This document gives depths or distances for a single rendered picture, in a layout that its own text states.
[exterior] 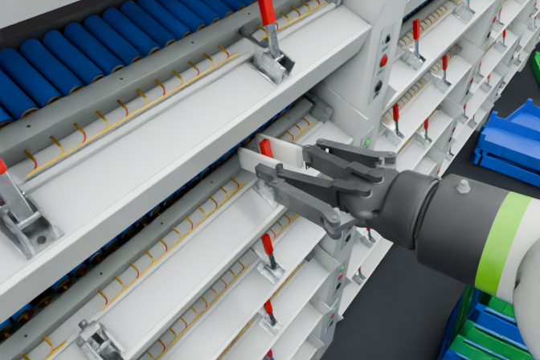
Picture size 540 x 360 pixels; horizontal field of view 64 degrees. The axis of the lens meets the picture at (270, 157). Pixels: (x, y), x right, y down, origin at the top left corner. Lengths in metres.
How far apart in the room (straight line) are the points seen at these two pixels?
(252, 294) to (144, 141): 0.40
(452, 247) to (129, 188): 0.27
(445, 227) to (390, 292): 1.17
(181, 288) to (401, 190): 0.26
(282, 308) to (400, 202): 0.54
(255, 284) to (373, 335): 0.81
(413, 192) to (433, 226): 0.04
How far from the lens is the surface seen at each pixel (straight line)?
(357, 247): 1.24
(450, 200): 0.40
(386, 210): 0.42
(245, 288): 0.71
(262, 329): 0.89
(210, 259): 0.52
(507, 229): 0.39
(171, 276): 0.51
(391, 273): 1.61
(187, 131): 0.39
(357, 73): 0.63
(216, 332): 0.68
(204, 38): 0.44
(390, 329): 1.50
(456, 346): 1.32
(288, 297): 0.92
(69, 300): 0.48
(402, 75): 0.85
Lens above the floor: 1.31
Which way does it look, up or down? 42 degrees down
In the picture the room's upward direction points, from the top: straight up
